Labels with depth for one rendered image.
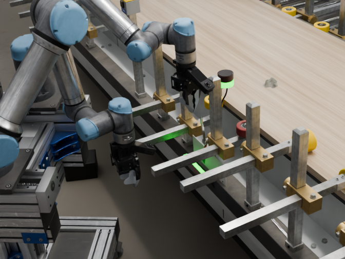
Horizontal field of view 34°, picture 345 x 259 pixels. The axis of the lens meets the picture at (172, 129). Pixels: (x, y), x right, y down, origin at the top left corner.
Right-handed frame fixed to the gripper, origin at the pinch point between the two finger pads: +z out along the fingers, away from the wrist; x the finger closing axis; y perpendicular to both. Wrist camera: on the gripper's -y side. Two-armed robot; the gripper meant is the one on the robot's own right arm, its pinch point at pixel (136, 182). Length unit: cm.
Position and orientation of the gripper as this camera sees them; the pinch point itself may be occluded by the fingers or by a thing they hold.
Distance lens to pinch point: 209.1
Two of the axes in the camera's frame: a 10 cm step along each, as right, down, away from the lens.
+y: -8.9, 3.0, -3.5
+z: 0.7, 8.4, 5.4
